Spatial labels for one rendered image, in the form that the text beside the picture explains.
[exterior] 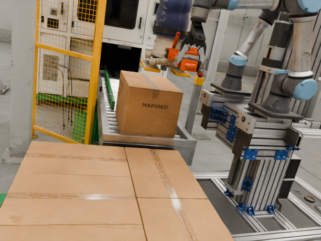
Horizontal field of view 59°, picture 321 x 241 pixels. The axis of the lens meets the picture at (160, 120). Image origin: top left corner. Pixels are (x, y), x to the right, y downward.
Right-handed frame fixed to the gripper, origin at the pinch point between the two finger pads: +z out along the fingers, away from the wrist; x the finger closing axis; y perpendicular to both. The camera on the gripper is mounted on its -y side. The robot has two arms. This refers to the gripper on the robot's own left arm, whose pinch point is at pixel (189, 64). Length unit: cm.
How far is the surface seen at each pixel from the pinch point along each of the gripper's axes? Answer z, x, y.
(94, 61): 27, 50, 133
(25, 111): 77, 103, 123
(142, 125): 57, 7, 67
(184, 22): -18, -5, 52
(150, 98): 36, 5, 67
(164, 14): -21, 7, 53
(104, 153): 70, 32, 40
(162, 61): 5.7, 5.9, 40.5
